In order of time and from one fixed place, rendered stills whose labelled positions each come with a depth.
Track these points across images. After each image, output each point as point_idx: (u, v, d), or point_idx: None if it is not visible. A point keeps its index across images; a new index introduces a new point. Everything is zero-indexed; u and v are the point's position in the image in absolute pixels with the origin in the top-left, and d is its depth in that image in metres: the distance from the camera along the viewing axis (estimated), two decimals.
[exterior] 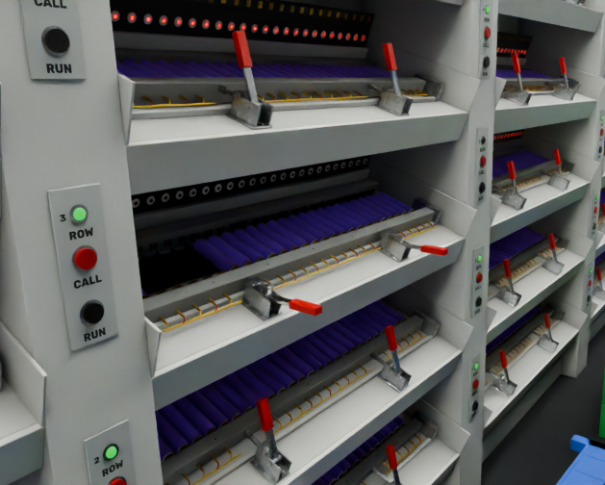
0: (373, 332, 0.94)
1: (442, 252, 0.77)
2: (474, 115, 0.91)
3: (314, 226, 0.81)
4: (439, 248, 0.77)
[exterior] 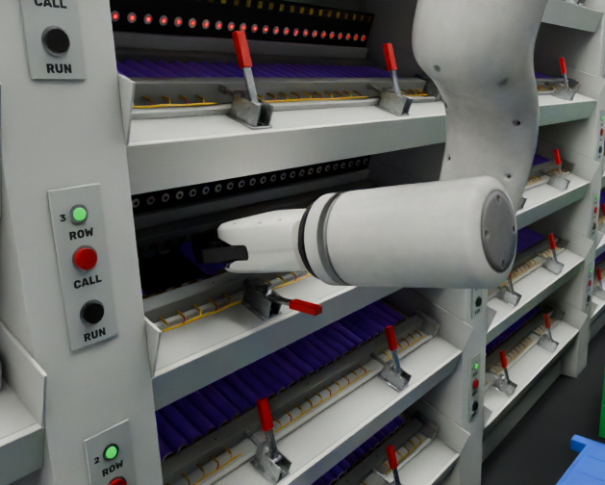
0: (373, 332, 0.94)
1: None
2: None
3: None
4: None
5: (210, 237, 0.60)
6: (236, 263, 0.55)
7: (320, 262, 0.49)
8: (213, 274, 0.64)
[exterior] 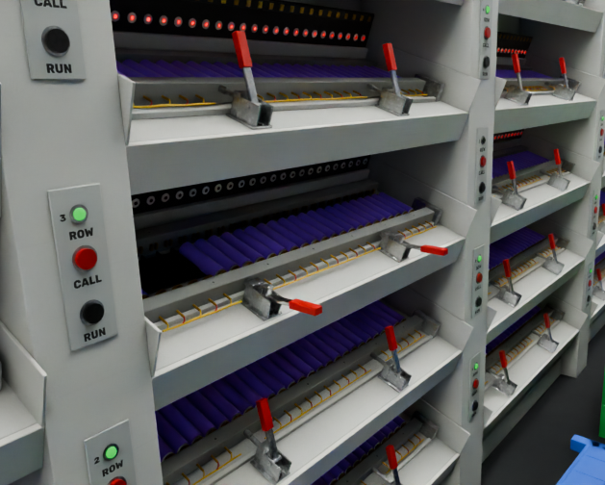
0: (373, 332, 0.94)
1: (442, 252, 0.77)
2: (474, 115, 0.91)
3: (314, 226, 0.81)
4: (439, 248, 0.77)
5: None
6: None
7: None
8: (213, 275, 0.64)
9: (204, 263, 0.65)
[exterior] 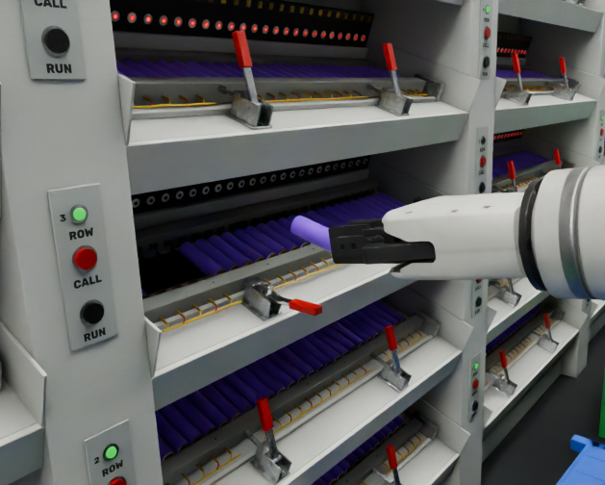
0: (373, 332, 0.94)
1: None
2: (474, 115, 0.91)
3: None
4: None
5: (363, 229, 0.46)
6: (413, 266, 0.40)
7: (561, 266, 0.35)
8: (213, 275, 0.64)
9: (204, 263, 0.65)
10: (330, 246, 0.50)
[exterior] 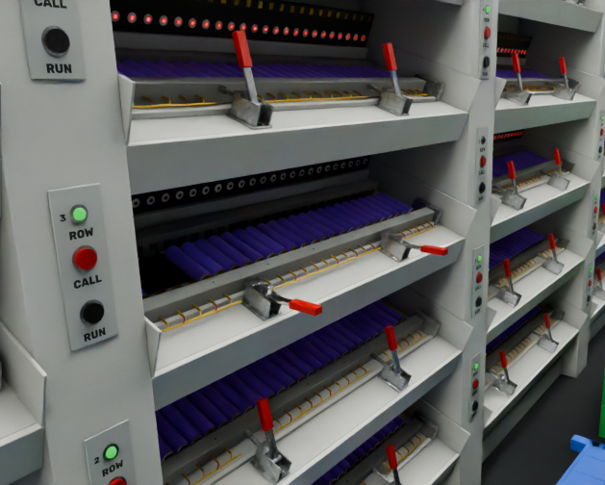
0: (373, 332, 0.94)
1: (442, 252, 0.77)
2: (474, 115, 0.91)
3: (314, 226, 0.81)
4: (439, 248, 0.77)
5: None
6: None
7: None
8: (213, 275, 0.64)
9: (204, 263, 0.65)
10: (189, 273, 0.64)
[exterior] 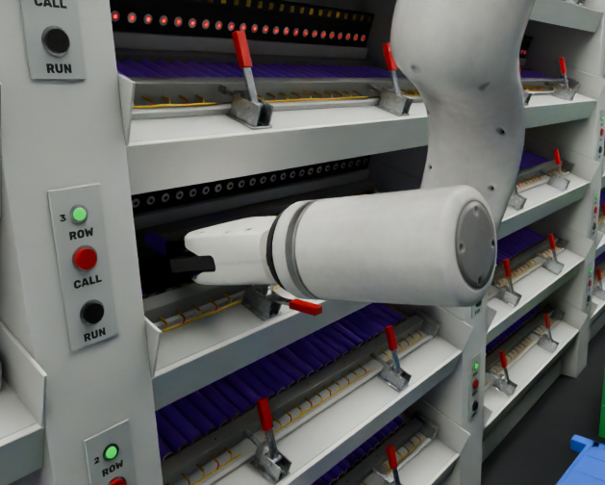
0: (373, 332, 0.94)
1: None
2: None
3: None
4: None
5: (183, 244, 0.57)
6: (203, 274, 0.52)
7: (289, 275, 0.46)
8: None
9: None
10: (189, 273, 0.64)
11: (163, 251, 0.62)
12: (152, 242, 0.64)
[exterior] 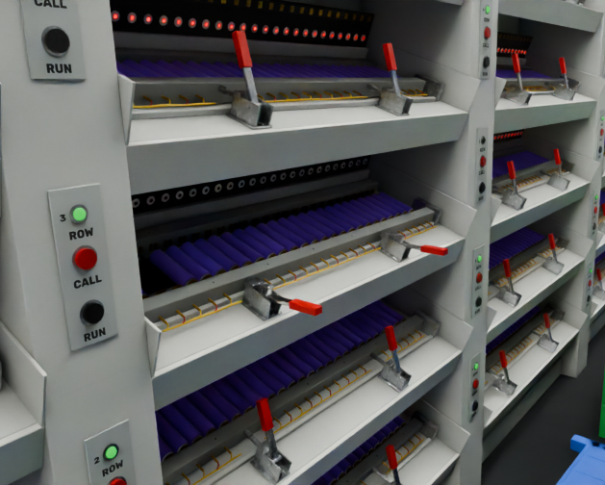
0: (373, 332, 0.94)
1: (442, 252, 0.77)
2: (474, 115, 0.91)
3: (314, 226, 0.81)
4: (439, 248, 0.77)
5: None
6: None
7: None
8: (213, 275, 0.64)
9: (204, 263, 0.65)
10: (189, 273, 0.64)
11: (168, 273, 0.63)
12: (158, 262, 0.64)
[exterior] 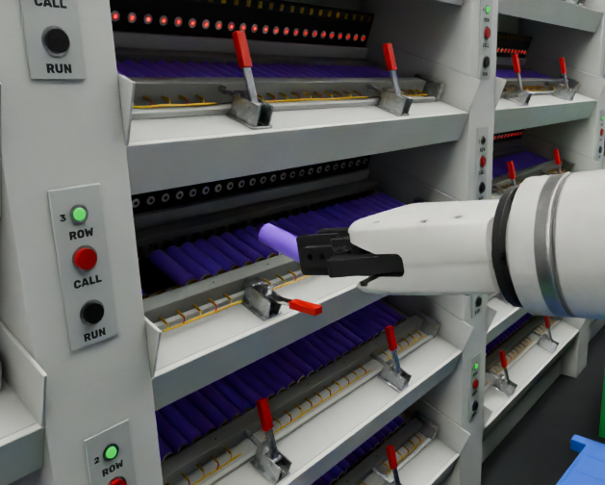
0: (373, 332, 0.94)
1: None
2: (474, 115, 0.91)
3: (314, 226, 0.81)
4: None
5: (331, 239, 0.43)
6: (380, 280, 0.37)
7: (537, 282, 0.32)
8: (213, 275, 0.64)
9: (204, 263, 0.65)
10: (189, 273, 0.64)
11: (168, 273, 0.63)
12: (158, 262, 0.64)
